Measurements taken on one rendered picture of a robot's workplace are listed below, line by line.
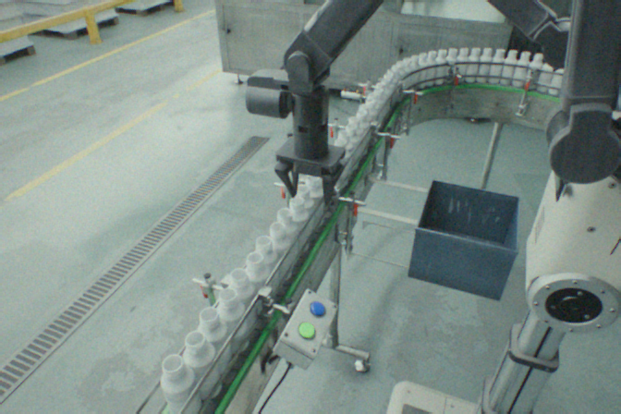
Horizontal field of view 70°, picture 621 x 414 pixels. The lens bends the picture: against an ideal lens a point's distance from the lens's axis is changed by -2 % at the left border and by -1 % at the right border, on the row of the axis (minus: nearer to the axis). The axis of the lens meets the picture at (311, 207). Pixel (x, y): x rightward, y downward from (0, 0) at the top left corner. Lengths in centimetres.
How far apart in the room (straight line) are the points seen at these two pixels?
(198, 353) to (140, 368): 148
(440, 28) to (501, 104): 180
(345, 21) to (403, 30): 369
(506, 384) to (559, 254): 49
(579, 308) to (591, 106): 51
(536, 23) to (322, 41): 54
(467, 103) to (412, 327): 120
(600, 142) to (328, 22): 36
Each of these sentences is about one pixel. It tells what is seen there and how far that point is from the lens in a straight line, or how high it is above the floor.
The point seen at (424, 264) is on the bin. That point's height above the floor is 81.
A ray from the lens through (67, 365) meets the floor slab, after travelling 251.
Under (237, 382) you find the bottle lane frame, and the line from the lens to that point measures 102.
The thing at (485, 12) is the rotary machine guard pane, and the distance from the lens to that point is 422.
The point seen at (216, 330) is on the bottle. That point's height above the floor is 113.
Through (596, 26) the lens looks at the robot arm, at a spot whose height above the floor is 172.
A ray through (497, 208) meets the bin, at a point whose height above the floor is 89.
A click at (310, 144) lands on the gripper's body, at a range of 70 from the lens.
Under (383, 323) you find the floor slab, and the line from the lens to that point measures 241.
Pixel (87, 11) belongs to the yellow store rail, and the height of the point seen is 43.
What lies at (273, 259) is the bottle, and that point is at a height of 112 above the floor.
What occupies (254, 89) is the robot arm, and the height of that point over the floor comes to 159.
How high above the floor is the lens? 185
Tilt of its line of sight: 36 degrees down
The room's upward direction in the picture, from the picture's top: straight up
